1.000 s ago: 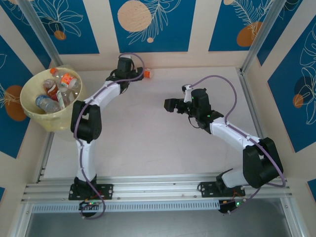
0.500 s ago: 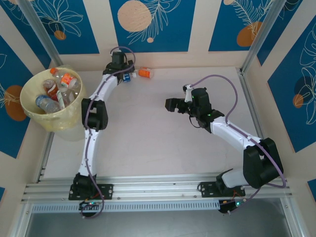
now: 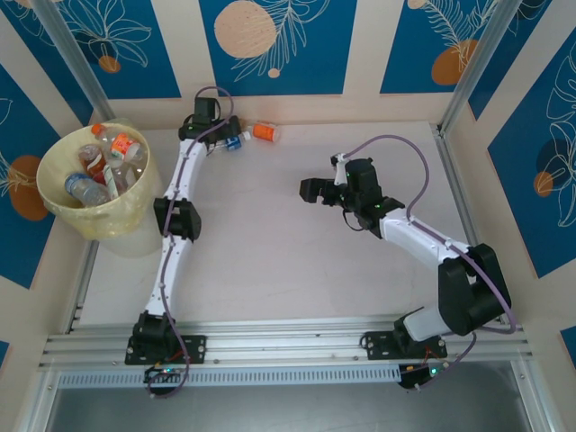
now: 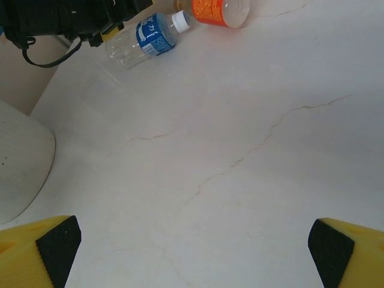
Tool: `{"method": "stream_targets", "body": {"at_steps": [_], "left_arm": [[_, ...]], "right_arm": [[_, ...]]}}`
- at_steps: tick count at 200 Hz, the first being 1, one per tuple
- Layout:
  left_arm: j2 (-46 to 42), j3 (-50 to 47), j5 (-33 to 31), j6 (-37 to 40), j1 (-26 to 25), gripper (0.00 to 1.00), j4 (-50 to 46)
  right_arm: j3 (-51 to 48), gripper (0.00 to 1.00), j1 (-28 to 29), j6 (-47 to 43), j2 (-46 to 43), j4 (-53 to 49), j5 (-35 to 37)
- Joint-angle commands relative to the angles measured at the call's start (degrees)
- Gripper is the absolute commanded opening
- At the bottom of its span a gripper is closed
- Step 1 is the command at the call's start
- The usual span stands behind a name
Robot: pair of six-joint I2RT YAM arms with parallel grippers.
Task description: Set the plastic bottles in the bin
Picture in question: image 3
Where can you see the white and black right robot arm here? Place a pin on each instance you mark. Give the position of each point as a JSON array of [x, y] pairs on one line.
[[418, 238]]

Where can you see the blue label bottle white cap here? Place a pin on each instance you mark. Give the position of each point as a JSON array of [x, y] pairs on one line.
[[234, 144]]

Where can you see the small bottle orange cap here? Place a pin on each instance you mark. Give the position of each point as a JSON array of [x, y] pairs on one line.
[[120, 146]]

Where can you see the pale yellow plastic bin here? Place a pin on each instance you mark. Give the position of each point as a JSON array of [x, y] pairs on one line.
[[135, 216]]

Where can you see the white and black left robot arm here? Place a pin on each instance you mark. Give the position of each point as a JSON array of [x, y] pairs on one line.
[[168, 279]]

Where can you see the small controller circuit board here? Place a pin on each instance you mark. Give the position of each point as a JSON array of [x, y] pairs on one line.
[[162, 373], [416, 378]]

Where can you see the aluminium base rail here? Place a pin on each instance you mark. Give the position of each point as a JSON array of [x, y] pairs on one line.
[[288, 342]]

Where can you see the aluminium side rail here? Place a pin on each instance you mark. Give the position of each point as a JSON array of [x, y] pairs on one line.
[[81, 292], [446, 148]]

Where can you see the aluminium frame post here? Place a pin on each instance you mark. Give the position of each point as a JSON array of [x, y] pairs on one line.
[[476, 58], [77, 58]]

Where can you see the round blue label water bottle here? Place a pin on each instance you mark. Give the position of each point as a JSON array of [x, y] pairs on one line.
[[76, 185]]

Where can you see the orange label bottle brown cap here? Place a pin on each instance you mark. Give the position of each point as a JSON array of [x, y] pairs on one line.
[[265, 131]]

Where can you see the aluminium frame bar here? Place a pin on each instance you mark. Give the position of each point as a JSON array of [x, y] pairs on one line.
[[533, 405], [38, 405]]

